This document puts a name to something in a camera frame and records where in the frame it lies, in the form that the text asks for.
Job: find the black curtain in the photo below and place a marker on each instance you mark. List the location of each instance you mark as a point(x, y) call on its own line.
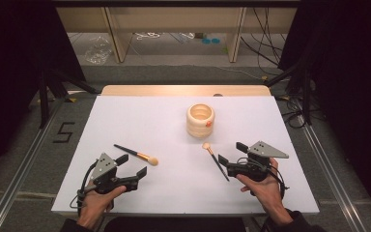
point(351, 80)
point(13, 64)

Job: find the large makeup brush gold ferrule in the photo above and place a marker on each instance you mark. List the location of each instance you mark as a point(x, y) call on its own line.
point(141, 156)

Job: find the black metal stand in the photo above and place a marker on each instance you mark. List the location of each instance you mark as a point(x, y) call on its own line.
point(44, 100)
point(306, 96)

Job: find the white table sheet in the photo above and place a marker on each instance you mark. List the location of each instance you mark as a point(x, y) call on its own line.
point(148, 122)

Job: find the cream ribbed brush holder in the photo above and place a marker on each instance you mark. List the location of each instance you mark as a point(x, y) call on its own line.
point(200, 125)

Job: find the person's left hand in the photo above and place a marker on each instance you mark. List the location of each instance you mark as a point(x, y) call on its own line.
point(95, 204)

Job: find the aluminium floor rail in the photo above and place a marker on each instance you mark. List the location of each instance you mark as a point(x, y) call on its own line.
point(331, 177)
point(16, 177)

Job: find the wooden shelf unit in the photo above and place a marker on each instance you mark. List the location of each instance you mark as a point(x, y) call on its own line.
point(174, 19)

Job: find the clear plastic bag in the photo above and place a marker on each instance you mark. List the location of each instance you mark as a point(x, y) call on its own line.
point(98, 51)

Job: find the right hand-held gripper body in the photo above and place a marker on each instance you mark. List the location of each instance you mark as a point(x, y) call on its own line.
point(265, 150)

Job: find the person's right hand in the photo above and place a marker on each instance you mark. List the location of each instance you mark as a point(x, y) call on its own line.
point(267, 193)

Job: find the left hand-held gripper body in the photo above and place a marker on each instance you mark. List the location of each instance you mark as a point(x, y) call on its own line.
point(104, 167)

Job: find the blue round disc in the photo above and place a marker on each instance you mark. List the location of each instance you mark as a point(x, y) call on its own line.
point(206, 41)
point(216, 40)

